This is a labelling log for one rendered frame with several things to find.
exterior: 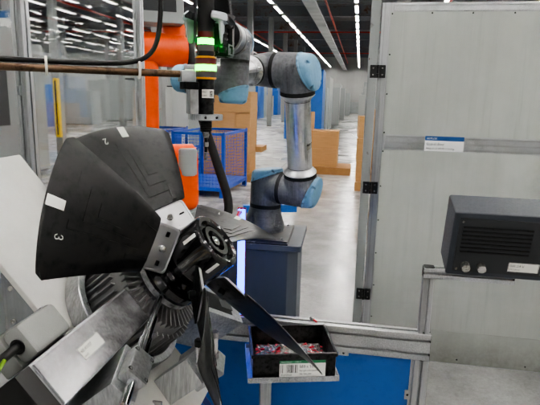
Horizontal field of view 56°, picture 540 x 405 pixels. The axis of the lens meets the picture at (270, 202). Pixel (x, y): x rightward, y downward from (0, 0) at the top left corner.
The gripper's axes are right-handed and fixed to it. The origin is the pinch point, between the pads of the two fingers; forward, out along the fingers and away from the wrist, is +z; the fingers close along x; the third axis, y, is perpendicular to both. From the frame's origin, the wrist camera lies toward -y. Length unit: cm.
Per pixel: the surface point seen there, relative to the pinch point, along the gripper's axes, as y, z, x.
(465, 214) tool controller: 44, -32, -60
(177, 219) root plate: 40.9, 3.7, 3.9
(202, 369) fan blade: 53, 38, -13
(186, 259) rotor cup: 46.2, 12.5, -1.2
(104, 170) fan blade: 28.2, 23.9, 8.8
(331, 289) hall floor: 166, -286, -17
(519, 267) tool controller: 58, -35, -75
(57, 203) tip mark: 31.9, 33.5, 11.3
